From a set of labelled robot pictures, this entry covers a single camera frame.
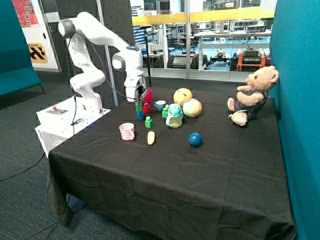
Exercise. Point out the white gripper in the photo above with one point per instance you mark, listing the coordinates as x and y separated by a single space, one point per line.
135 88

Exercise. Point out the green toy block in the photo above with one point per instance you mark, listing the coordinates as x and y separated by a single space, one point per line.
165 112
138 107
148 122

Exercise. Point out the green toy block front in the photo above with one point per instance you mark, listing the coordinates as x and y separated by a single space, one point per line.
148 122

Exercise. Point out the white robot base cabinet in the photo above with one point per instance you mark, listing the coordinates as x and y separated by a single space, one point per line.
61 121

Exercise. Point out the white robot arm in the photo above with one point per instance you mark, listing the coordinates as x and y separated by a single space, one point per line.
129 59

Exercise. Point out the magenta plastic cup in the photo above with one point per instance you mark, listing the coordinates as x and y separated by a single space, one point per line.
149 96

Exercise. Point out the red toy block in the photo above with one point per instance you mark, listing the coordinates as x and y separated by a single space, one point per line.
146 108

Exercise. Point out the blue toy block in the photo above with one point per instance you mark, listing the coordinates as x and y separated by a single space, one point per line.
140 115

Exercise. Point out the blue and white teacup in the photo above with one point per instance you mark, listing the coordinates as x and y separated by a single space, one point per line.
160 105

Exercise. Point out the green toy block back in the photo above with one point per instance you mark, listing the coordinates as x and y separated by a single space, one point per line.
165 112

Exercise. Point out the pink white mug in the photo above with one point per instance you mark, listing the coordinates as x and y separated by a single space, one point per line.
127 131

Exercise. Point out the yellow toy banana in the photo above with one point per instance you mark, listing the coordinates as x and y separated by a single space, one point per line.
151 137

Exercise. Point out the teal yellow sippy cup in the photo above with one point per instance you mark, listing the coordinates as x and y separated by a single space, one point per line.
174 116

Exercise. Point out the yellow smiley plush ball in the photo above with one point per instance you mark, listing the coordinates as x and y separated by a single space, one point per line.
182 95

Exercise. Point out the pastel plush ball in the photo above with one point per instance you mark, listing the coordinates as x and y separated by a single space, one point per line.
192 108

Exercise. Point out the blue ball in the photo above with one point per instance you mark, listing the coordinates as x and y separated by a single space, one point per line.
195 139

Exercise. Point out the black tablecloth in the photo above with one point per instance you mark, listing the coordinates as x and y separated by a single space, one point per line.
232 187

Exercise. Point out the yellow black hazard sign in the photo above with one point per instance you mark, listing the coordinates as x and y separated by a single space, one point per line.
37 53

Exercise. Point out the brown teddy bear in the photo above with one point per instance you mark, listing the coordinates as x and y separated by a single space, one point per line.
250 98

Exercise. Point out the white lab bench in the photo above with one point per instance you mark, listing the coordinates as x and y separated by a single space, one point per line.
234 51

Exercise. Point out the teal sofa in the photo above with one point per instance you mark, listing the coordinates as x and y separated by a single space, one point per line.
16 69

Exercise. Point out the red poster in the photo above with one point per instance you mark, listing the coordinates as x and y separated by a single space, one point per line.
26 13

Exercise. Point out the teal partition panel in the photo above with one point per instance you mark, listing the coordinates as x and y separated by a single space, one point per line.
295 52

